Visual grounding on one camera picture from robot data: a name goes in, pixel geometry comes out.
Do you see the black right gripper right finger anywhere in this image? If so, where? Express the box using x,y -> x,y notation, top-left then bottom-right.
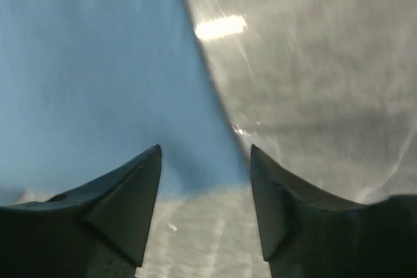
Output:
250,145 -> 416,277

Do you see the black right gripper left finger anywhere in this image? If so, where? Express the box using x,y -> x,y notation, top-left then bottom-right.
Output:
1,145 -> 162,278

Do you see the blue tank top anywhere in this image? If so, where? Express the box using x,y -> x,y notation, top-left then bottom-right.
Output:
1,0 -> 248,197

